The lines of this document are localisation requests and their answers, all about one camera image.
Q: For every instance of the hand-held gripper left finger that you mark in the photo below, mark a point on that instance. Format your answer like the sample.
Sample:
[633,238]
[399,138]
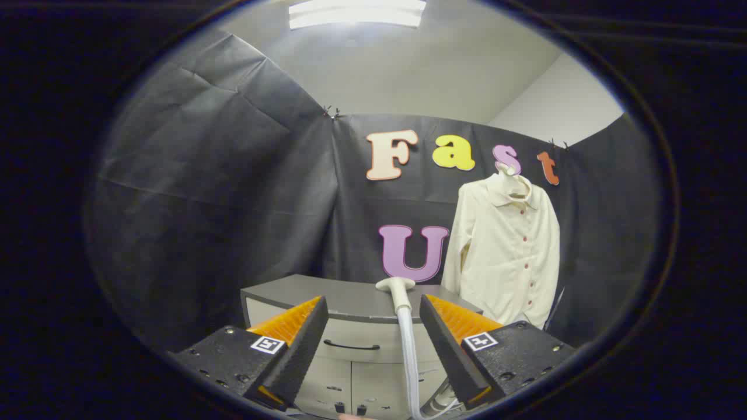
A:
[297,356]

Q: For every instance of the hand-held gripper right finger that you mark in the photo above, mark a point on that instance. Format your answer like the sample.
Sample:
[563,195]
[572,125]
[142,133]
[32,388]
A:
[452,356]

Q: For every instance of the cream button-up shirt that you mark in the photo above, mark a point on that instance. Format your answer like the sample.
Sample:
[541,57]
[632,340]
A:
[502,256]

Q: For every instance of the grey-topped white cabinet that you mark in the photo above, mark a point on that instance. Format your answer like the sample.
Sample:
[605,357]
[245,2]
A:
[350,297]

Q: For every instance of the black backdrop cloth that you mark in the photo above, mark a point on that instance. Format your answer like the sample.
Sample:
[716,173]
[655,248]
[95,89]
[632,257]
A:
[233,204]

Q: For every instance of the black binder clip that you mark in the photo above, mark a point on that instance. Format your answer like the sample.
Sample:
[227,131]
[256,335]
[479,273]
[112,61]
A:
[332,113]
[558,144]

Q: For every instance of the ceiling light panel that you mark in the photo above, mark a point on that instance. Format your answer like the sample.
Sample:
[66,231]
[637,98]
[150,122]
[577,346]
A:
[356,14]

